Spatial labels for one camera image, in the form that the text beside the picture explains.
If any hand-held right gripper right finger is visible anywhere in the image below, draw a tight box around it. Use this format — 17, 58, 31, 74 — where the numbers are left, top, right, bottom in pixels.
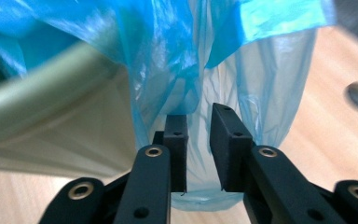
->
209, 103, 255, 193

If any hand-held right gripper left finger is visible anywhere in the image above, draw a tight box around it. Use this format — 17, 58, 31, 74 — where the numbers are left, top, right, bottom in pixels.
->
153, 114, 189, 193

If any blue plastic trash bag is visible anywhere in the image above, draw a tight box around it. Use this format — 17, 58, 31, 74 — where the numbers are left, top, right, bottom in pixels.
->
0, 0, 338, 213

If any beige ribbed trash bin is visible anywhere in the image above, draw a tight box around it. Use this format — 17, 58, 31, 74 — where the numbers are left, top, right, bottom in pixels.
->
0, 41, 138, 179

